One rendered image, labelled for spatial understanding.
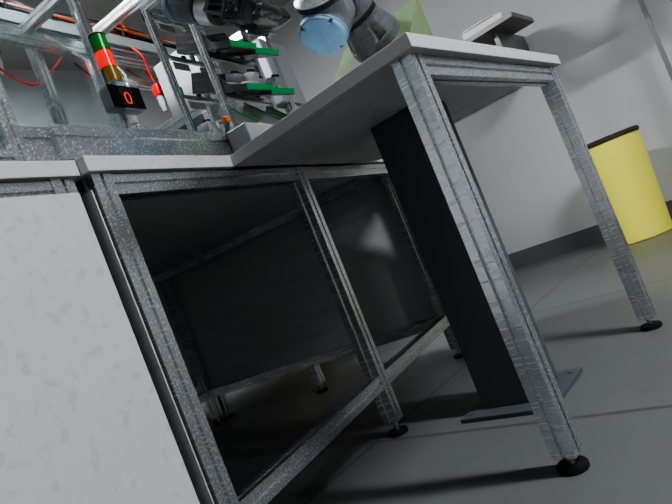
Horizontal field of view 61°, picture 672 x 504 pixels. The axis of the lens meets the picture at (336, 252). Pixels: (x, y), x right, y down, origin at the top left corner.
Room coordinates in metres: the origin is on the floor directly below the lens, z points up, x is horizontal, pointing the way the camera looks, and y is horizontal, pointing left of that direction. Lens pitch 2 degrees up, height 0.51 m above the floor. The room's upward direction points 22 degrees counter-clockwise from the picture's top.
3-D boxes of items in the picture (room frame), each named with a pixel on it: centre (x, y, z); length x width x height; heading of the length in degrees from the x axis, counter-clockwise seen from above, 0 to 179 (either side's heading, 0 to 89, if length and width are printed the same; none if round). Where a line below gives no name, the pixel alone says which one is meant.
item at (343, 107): (1.59, -0.28, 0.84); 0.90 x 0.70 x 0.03; 140
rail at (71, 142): (1.46, 0.22, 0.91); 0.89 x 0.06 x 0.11; 152
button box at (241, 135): (1.60, 0.08, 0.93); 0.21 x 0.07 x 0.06; 152
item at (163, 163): (1.99, 0.62, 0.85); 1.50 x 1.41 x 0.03; 152
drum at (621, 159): (3.48, -1.77, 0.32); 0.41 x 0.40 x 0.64; 140
